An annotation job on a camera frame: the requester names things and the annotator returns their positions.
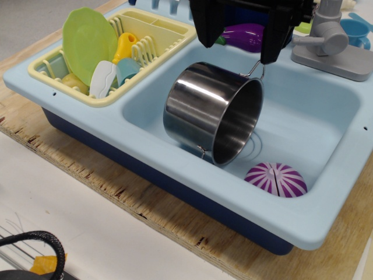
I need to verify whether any blue plastic cup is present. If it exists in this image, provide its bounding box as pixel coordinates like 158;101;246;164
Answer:
340;12;372;50

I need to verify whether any green plastic toy piece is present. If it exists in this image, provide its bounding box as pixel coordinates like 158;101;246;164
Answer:
294;22;312;34

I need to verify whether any yellow tape piece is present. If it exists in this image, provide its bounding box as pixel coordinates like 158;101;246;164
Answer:
30;255;58;275

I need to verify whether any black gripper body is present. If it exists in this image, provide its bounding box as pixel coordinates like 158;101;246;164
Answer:
189;0;314;23

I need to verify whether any purple white striped toy ball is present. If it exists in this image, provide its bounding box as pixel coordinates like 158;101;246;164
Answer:
245;162;308;198

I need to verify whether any yellow toy potato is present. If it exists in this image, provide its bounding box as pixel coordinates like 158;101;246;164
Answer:
62;73;89;95

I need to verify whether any white plastic toy knife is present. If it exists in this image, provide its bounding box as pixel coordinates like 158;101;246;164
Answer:
90;61;117;99

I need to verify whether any black braided cable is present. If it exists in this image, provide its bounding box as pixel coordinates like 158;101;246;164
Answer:
0;230;66;280

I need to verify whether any yellow dish rack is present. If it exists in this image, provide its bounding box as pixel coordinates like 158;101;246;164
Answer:
28;8;196;107

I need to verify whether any teal plastic cup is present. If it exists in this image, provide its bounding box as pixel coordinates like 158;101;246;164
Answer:
117;58;140;86

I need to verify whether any plywood board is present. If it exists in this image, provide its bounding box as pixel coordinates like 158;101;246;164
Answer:
0;0;373;280

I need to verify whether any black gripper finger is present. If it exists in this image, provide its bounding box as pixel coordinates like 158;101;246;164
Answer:
191;5;224;48
261;10;294;64

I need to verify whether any grey toy faucet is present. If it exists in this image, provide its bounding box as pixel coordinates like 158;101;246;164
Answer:
291;1;372;82

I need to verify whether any purple toy eggplant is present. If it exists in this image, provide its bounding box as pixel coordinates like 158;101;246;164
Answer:
215;23;265;53

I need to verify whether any stainless steel pot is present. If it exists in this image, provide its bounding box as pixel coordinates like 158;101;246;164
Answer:
163;62;264;166

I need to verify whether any light blue toy sink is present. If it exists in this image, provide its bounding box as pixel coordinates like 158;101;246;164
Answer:
3;40;372;255

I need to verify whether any green plastic plate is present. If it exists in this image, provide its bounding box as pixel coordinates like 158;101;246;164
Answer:
62;7;118;86

